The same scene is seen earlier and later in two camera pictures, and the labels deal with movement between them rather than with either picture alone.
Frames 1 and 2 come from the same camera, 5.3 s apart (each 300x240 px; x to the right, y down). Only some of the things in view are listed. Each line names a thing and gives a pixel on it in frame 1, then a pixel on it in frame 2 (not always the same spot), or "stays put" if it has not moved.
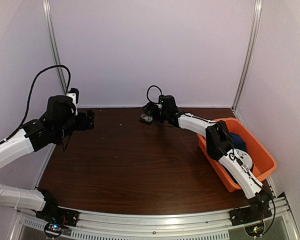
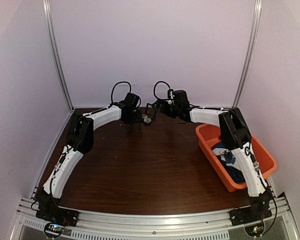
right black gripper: [149, 106] -> [164, 109]
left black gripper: [82, 125] -> [138, 118]
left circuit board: [53, 230] stays put
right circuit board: [255, 230] stays put
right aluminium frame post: [258, 5] stays put
